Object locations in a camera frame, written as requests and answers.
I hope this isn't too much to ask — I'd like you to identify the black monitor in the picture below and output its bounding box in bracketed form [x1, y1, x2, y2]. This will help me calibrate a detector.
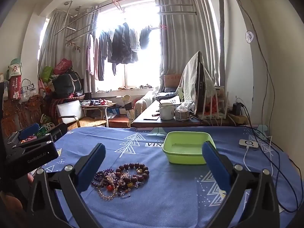
[195, 52, 209, 117]

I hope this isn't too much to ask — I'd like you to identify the white file rack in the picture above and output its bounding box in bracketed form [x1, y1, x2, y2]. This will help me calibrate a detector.
[198, 85, 230, 120]

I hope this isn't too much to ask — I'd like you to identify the carved wooden cabinet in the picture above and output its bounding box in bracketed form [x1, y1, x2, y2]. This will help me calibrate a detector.
[0, 95, 45, 136]

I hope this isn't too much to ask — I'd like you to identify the white enamel mug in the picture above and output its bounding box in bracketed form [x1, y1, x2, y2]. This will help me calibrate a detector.
[159, 102, 176, 120]

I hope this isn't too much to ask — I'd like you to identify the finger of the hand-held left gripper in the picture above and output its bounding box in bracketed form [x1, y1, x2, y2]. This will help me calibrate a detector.
[18, 123, 40, 140]
[50, 123, 68, 143]

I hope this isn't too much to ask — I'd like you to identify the cartoon tissue pack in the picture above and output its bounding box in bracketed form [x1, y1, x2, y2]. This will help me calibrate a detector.
[8, 63, 22, 81]

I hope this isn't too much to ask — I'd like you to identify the multicoloured bead bracelet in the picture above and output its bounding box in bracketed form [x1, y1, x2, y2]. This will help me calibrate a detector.
[106, 171, 140, 193]

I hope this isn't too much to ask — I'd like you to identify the white cable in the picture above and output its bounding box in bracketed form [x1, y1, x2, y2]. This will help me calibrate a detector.
[243, 147, 253, 172]

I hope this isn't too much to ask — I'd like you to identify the white-backed chair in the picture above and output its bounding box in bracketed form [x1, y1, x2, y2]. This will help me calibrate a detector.
[56, 100, 107, 129]

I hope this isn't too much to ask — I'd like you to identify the round wall sticker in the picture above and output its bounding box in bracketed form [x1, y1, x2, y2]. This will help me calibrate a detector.
[245, 31, 256, 44]

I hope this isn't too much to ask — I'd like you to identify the grey curtain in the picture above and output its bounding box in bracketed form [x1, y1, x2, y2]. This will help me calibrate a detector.
[154, 0, 226, 88]
[38, 6, 100, 94]

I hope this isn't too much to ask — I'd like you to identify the green plastic basin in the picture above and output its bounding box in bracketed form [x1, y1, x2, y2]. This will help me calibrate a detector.
[162, 131, 216, 165]

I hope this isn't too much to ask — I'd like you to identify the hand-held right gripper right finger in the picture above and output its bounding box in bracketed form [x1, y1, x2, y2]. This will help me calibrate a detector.
[202, 141, 281, 228]

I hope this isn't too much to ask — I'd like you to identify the white plastic bag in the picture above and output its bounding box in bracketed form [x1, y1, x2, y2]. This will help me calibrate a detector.
[20, 78, 38, 98]

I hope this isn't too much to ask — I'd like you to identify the silver plastic bag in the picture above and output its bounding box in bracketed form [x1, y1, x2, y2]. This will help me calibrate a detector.
[174, 101, 194, 120]

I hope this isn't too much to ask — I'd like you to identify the brown wooden bead bracelet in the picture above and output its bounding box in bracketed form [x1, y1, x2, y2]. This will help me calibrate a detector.
[116, 163, 150, 183]

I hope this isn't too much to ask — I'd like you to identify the cardboard box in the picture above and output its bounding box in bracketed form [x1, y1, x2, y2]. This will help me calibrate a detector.
[164, 74, 183, 89]

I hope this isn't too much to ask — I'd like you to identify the white cloth over monitor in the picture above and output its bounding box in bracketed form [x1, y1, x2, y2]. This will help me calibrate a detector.
[177, 51, 216, 105]

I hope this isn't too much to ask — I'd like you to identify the white charging device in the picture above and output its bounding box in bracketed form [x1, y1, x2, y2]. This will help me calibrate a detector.
[239, 139, 259, 150]

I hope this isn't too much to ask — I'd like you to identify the black cable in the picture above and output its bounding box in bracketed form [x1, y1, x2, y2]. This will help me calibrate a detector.
[237, 0, 300, 213]

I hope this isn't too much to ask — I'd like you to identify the purple crystal necklace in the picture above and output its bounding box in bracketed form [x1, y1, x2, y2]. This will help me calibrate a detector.
[91, 171, 131, 199]

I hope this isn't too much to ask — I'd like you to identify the green bag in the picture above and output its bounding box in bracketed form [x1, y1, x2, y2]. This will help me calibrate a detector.
[41, 66, 54, 81]

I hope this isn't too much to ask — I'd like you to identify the blue patterned tablecloth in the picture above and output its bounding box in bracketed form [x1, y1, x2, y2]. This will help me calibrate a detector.
[31, 126, 297, 228]

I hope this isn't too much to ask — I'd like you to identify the red bag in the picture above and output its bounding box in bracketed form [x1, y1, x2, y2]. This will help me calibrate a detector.
[53, 58, 73, 75]

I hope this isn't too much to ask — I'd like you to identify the dark wooden desk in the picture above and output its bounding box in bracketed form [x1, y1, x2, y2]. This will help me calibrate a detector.
[131, 100, 250, 128]

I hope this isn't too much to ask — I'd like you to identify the dark duffel bag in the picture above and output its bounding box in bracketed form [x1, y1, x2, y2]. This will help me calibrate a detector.
[52, 72, 83, 93]

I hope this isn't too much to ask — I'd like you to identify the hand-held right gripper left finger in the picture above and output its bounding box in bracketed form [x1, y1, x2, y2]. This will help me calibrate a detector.
[26, 143, 106, 228]

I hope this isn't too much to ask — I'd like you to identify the small wooden table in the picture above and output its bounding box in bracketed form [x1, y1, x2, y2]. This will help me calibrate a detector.
[81, 102, 118, 127]

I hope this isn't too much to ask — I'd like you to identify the metal drying rack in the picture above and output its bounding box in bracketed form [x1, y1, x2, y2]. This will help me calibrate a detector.
[53, 0, 197, 48]

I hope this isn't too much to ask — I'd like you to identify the black power adapter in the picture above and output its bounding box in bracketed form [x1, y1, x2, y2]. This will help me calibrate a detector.
[232, 103, 245, 116]

